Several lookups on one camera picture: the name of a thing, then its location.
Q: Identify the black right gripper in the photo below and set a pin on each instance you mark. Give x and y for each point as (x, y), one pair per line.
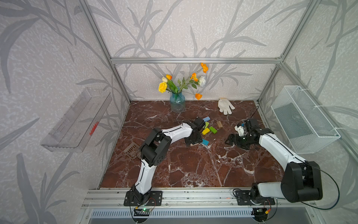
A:
(236, 141)

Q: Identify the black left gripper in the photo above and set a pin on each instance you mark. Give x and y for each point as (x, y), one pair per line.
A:
(200, 140)

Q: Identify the teal block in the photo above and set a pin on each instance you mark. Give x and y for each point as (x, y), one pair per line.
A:
(204, 142)

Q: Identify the yellow block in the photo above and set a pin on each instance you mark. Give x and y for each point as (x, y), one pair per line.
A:
(205, 131)

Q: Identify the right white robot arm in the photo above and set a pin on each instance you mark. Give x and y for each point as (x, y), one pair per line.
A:
(301, 181)

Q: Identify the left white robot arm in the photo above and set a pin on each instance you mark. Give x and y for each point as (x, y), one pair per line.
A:
(154, 150)

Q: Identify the light blue block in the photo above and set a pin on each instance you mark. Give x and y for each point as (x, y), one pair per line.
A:
(206, 119)

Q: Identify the brown wooden block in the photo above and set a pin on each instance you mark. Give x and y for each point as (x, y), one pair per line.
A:
(219, 124)

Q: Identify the white work glove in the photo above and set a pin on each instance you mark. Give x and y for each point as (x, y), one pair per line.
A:
(225, 106)

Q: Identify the blue glass vase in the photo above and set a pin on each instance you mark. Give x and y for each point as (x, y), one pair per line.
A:
(177, 102)

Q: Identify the artificial flower bouquet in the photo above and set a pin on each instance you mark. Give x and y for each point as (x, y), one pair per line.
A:
(193, 81)

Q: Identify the right circuit board with connector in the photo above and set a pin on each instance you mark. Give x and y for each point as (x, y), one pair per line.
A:
(260, 214)

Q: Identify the left green-lit circuit board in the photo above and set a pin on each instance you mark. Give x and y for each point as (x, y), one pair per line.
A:
(142, 212)

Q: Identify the white wire mesh basket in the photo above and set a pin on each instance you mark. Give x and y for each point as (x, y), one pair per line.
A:
(303, 122)

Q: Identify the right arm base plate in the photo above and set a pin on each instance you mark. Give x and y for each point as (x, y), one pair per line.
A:
(247, 197)

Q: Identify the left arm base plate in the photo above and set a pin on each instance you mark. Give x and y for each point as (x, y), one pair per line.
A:
(152, 198)

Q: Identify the clear plastic wall shelf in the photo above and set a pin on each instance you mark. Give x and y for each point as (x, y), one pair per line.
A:
(74, 130)

